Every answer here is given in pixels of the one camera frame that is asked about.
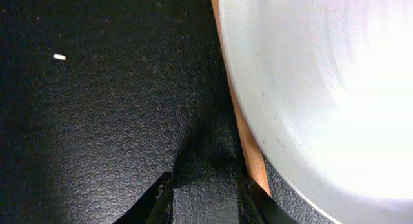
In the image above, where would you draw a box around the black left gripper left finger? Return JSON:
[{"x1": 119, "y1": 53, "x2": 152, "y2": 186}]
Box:
[{"x1": 114, "y1": 172, "x2": 174, "y2": 224}]

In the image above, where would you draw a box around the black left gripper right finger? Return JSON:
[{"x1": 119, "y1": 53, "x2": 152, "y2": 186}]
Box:
[{"x1": 237, "y1": 175, "x2": 297, "y2": 224}]

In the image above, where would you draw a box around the wooden chopstick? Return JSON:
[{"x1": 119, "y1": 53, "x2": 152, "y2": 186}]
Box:
[{"x1": 211, "y1": 0, "x2": 271, "y2": 196}]

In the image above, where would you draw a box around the light grey plate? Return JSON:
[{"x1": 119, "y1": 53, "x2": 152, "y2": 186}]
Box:
[{"x1": 219, "y1": 0, "x2": 412, "y2": 223}]

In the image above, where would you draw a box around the round black serving tray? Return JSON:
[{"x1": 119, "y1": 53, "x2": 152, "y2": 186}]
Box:
[{"x1": 0, "y1": 0, "x2": 336, "y2": 224}]

